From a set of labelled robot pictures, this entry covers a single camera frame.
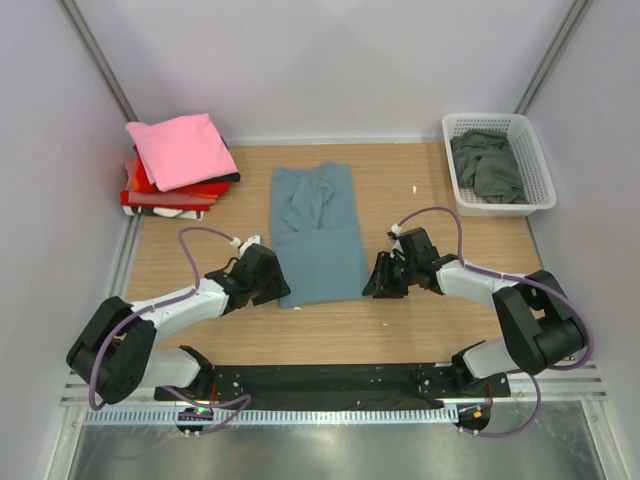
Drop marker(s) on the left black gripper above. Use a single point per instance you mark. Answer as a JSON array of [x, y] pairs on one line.
[[278, 286]]

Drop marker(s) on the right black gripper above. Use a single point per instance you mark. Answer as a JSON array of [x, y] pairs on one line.
[[380, 284]]

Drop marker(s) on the blue-grey t shirt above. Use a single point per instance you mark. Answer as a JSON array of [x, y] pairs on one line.
[[316, 235]]

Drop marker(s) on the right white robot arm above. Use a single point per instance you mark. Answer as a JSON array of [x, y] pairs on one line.
[[539, 328]]

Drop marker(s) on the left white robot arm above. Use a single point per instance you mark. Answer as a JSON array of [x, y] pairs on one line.
[[116, 352]]

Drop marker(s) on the black folded t shirt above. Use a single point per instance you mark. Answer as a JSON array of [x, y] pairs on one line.
[[227, 176]]

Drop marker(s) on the light red folded t shirt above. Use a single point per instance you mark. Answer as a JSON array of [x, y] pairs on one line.
[[169, 200]]

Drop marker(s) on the dark grey t shirt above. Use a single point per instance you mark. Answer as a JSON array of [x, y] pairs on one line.
[[484, 162]]

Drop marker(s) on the white patterned folded t shirt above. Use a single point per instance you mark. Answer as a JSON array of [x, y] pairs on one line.
[[163, 212]]

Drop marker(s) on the pink folded t shirt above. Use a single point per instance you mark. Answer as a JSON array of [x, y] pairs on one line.
[[182, 151]]

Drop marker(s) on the white plastic basket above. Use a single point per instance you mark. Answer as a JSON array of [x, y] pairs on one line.
[[520, 133]]

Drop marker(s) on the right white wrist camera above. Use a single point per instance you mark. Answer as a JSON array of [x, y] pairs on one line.
[[395, 231]]

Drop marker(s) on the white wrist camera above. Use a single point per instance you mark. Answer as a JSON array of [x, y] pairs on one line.
[[243, 245], [395, 231]]

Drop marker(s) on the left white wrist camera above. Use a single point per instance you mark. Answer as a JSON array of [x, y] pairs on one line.
[[243, 245]]

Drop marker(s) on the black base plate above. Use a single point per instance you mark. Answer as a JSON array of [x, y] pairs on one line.
[[363, 387]]

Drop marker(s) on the white slotted cable duct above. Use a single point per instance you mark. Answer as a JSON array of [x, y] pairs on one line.
[[176, 415]]

